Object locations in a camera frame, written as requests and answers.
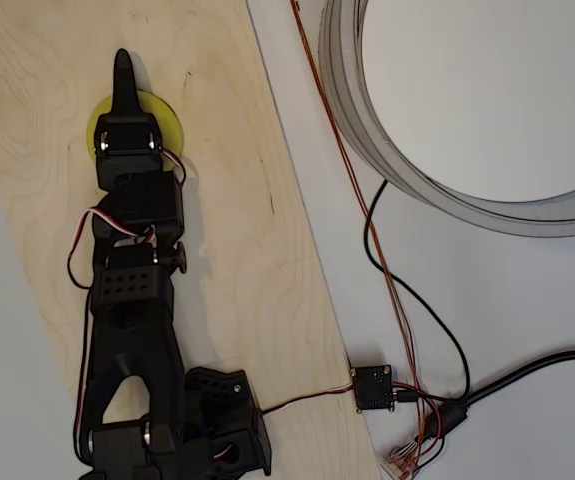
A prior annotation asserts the white wire connector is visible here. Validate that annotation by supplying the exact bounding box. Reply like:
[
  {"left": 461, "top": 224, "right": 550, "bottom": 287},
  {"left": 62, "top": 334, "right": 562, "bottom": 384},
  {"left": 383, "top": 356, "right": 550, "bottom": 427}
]
[{"left": 380, "top": 442, "right": 424, "bottom": 480}]

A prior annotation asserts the black controller board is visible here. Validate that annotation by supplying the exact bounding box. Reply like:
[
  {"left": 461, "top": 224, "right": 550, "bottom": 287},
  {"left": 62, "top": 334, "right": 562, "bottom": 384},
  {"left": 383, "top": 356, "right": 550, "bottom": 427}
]
[{"left": 350, "top": 364, "right": 398, "bottom": 414}]

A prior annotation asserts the red white black base cable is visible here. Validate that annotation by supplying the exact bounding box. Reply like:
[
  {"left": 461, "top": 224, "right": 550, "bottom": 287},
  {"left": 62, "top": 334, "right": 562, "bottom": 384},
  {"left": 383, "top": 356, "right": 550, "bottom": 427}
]
[{"left": 259, "top": 382, "right": 359, "bottom": 416}]

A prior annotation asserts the yellow round sponge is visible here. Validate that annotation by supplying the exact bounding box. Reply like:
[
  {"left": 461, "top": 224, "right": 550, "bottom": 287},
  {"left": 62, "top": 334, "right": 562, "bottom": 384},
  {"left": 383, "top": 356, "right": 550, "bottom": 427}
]
[{"left": 86, "top": 89, "right": 186, "bottom": 172}]

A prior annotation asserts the large grey ring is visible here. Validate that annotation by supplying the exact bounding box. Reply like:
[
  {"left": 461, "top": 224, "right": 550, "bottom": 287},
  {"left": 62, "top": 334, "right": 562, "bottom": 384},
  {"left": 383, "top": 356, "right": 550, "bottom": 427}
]
[{"left": 318, "top": 0, "right": 575, "bottom": 238}]

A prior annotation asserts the thick black power cable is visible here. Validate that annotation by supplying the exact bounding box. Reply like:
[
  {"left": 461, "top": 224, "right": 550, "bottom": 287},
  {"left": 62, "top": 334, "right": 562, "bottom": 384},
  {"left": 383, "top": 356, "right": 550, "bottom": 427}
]
[{"left": 424, "top": 348, "right": 575, "bottom": 442}]

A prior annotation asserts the red white black gripper cable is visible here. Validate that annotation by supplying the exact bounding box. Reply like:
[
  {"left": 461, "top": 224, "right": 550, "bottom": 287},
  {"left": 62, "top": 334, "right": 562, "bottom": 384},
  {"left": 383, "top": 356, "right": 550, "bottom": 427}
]
[{"left": 158, "top": 147, "right": 189, "bottom": 190}]

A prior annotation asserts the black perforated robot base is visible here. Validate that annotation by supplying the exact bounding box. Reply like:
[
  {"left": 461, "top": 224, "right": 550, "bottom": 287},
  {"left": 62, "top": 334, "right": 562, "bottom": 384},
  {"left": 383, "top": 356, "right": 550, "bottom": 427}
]
[{"left": 181, "top": 367, "right": 273, "bottom": 477}]

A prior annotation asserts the thin orange wire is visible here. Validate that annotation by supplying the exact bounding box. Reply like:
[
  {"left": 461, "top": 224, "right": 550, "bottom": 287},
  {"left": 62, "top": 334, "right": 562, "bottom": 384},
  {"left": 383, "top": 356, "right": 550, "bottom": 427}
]
[
  {"left": 294, "top": 0, "right": 431, "bottom": 459},
  {"left": 290, "top": 0, "right": 426, "bottom": 454}
]

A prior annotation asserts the thin black cable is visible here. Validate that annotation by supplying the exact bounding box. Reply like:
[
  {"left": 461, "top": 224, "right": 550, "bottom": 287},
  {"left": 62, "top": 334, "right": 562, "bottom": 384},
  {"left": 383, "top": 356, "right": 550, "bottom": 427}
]
[{"left": 363, "top": 179, "right": 471, "bottom": 402}]

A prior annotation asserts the light plywood board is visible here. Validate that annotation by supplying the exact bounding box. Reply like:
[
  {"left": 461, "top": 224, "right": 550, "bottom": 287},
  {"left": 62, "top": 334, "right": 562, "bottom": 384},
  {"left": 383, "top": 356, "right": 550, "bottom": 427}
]
[{"left": 0, "top": 0, "right": 384, "bottom": 480}]

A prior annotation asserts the red white black wrist cable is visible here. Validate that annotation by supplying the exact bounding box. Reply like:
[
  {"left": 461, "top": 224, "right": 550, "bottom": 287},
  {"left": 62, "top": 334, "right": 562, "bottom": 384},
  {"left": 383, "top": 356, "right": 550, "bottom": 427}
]
[{"left": 66, "top": 207, "right": 159, "bottom": 290}]

